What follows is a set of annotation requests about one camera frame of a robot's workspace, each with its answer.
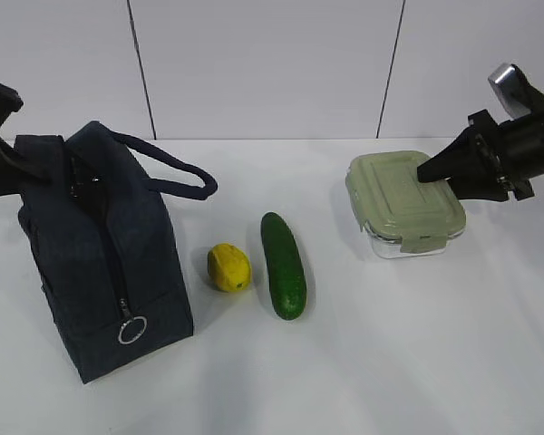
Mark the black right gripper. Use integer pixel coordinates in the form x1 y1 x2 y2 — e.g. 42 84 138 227
417 110 535 202

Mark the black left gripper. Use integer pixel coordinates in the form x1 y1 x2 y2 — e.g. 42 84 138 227
0 83 51 197

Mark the green lidded glass container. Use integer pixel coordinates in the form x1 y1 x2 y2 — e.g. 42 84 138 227
345 150 466 259

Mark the navy blue lunch bag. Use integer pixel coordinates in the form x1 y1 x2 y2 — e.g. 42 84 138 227
15 121 218 382

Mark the green cucumber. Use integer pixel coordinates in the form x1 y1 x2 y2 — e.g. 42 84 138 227
260 212 307 321

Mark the yellow lemon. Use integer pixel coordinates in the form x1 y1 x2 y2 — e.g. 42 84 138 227
207 243 252 293

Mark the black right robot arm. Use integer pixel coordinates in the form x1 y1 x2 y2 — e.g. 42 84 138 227
417 110 544 202

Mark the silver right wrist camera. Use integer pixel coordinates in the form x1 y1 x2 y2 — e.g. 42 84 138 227
488 63 531 119

